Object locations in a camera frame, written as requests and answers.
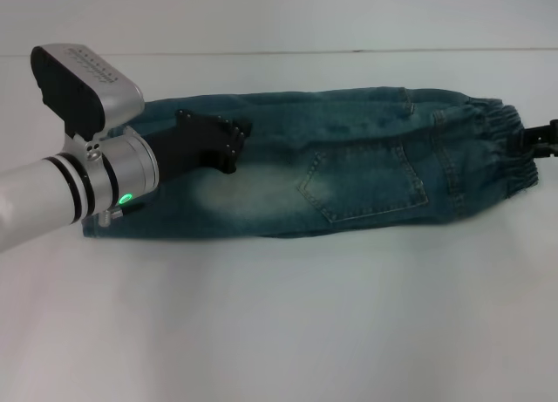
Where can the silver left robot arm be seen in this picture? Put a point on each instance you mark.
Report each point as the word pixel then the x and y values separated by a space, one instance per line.
pixel 65 188

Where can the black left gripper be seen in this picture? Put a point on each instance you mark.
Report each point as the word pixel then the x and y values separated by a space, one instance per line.
pixel 196 142

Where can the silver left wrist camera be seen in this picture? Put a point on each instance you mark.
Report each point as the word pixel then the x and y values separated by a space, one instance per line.
pixel 87 88

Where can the blue denim shorts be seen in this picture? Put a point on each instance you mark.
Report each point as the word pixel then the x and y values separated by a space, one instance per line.
pixel 349 171

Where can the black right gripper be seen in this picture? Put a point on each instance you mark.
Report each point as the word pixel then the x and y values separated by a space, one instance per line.
pixel 548 138

